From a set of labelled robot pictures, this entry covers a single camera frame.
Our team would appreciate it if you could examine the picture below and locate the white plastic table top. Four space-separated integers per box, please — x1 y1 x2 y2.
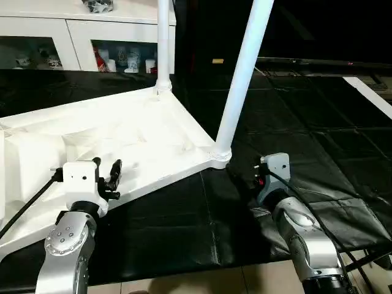
0 86 233 261

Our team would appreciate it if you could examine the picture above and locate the white plastic table leg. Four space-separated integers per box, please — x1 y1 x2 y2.
211 0 275 162
156 0 176 96

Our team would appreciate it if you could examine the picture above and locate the black work mat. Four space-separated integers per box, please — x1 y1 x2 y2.
0 67 392 290

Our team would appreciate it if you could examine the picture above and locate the red bottle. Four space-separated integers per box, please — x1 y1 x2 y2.
94 51 106 73

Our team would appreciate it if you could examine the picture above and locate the black flat bar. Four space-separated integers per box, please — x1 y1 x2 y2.
256 57 392 70

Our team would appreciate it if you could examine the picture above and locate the white cabinet with glass doors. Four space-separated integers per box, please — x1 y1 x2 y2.
0 0 177 75

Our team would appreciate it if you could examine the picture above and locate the white board strip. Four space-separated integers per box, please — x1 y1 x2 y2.
343 77 392 121

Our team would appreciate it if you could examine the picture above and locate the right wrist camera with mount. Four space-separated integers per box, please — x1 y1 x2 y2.
260 153 291 188

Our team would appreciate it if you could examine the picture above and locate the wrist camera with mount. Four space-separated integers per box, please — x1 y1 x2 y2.
260 153 291 188
61 160 109 216

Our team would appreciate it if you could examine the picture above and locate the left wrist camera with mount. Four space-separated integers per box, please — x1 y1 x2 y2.
61 160 109 216

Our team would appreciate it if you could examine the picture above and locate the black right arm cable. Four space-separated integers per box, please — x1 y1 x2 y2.
265 170 371 292

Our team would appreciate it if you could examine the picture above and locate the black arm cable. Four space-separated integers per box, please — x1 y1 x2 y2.
0 168 66 241
265 170 371 292

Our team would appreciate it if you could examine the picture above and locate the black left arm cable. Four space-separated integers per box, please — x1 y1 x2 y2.
0 168 66 241

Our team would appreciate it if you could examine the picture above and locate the black metal frame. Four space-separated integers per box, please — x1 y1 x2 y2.
346 248 392 279

